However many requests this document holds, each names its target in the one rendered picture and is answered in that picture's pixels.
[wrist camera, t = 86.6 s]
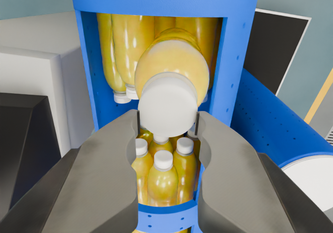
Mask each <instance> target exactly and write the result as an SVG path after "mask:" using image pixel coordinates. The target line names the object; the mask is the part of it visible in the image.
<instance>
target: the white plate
mask: <svg viewBox="0 0 333 233"><path fill-rule="evenodd" d="M281 169H282V170H283V171H284V172H285V173H286V174H287V175H288V176H289V177H290V178H291V179H292V180H293V181H294V183H295V184H296V185H297V186H298V187H299V188H300V189H301V190H302V191H303V192H304V193H305V194H306V195H307V196H308V197H309V198H310V199H311V200H312V201H313V202H314V203H315V204H316V205H317V206H318V207H319V208H320V209H321V210H322V211H325V210H328V209H330V208H332V207H333V156H332V155H314V156H309V157H305V158H301V159H298V160H296V161H293V162H291V163H289V164H287V165H285V166H284V167H282V168H281Z"/></svg>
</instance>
